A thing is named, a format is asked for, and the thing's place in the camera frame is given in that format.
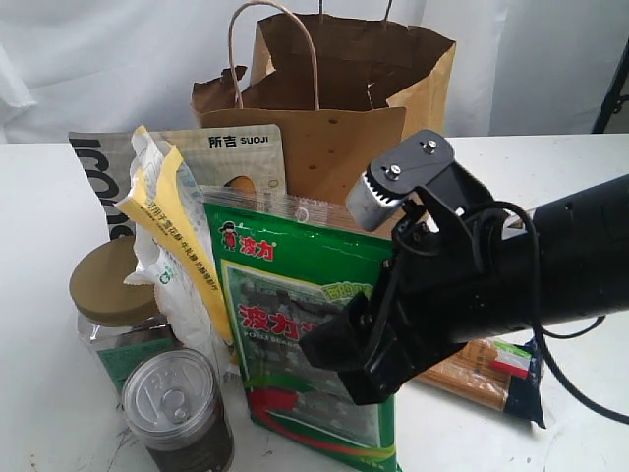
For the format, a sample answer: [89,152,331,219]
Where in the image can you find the beige SUOJI pouch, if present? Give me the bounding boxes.
[150,124,286,194]

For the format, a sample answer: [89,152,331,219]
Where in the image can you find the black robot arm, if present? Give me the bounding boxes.
[300,176,628,405]

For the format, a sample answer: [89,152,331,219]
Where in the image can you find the spaghetti pack with Italian flag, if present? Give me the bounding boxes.
[416,339,545,429]

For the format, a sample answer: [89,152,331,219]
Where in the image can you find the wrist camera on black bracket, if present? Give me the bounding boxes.
[346,130,493,239]

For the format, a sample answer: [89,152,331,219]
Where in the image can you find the yellow white crumpled bag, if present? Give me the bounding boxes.
[116,126,233,378]

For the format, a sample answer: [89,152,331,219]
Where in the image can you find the grey pouch with black letters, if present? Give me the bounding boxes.
[68,132,136,240]

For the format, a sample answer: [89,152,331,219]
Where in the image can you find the clear jar with gold lid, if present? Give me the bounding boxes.
[69,236,180,392]

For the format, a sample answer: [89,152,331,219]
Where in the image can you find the brown paper shopping bag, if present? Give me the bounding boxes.
[192,13,456,204]

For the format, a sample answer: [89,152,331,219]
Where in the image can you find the black cable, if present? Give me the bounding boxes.
[392,199,629,427]

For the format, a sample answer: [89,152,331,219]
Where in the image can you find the green snack bag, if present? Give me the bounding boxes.
[203,187,397,471]

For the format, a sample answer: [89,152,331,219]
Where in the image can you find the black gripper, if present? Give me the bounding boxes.
[299,216,492,405]

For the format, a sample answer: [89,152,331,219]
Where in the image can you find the tin can with pull tab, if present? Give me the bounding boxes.
[121,348,235,471]

